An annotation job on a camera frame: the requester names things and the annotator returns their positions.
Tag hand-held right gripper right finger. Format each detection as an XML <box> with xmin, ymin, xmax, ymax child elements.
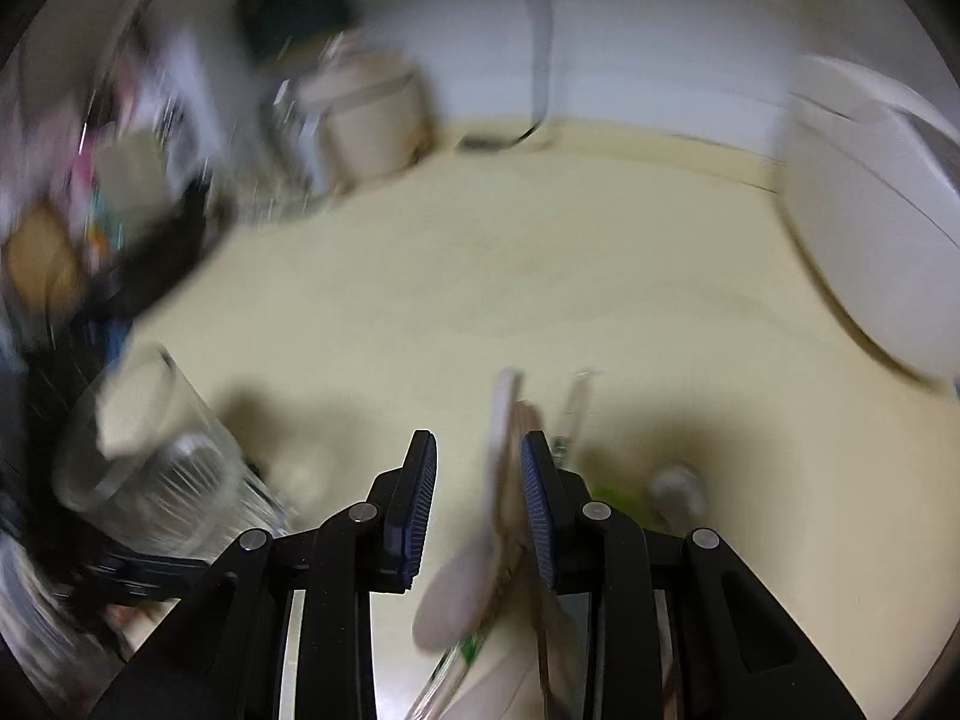
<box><xmin>520</xmin><ymin>431</ymin><xmax>867</xmax><ymax>720</ymax></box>

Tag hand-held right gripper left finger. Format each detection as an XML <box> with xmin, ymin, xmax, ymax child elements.
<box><xmin>90</xmin><ymin>429</ymin><xmax>438</xmax><ymax>720</ymax></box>

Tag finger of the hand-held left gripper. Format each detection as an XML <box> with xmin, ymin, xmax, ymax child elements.
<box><xmin>73</xmin><ymin>549</ymin><xmax>207</xmax><ymax>607</ymax></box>

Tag green silicone basting brush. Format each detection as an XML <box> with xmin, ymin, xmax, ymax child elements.
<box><xmin>591</xmin><ymin>486</ymin><xmax>665</xmax><ymax>535</ymax></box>

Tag white speckled rice spoon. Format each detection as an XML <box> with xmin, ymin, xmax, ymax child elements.
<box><xmin>414</xmin><ymin>367</ymin><xmax>526</xmax><ymax>652</ymax></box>

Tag clear glass cup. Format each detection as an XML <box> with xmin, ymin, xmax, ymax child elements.
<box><xmin>51</xmin><ymin>349</ymin><xmax>295</xmax><ymax>565</ymax></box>

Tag clear chopsticks green label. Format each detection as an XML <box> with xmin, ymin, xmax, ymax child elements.
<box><xmin>405</xmin><ymin>367</ymin><xmax>602</xmax><ymax>720</ymax></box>

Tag metal spoon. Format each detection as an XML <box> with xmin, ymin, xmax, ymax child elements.
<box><xmin>649</xmin><ymin>467</ymin><xmax>707</xmax><ymax>520</ymax></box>

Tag black electric griddle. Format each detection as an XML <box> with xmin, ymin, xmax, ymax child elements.
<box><xmin>22</xmin><ymin>178</ymin><xmax>220</xmax><ymax>350</ymax></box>

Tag beige electric pot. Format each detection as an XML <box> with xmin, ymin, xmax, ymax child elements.
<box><xmin>309</xmin><ymin>36</ymin><xmax>437</xmax><ymax>182</ymax></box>

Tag white rice cooker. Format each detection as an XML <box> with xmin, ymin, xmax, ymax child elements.
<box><xmin>775</xmin><ymin>52</ymin><xmax>960</xmax><ymax>385</ymax></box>

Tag black power cable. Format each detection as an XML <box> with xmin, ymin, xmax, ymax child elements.
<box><xmin>459</xmin><ymin>0</ymin><xmax>557</xmax><ymax>152</ymax></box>

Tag green wall utensil holder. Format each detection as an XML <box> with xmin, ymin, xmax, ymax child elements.
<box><xmin>235</xmin><ymin>0</ymin><xmax>355</xmax><ymax>62</ymax></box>

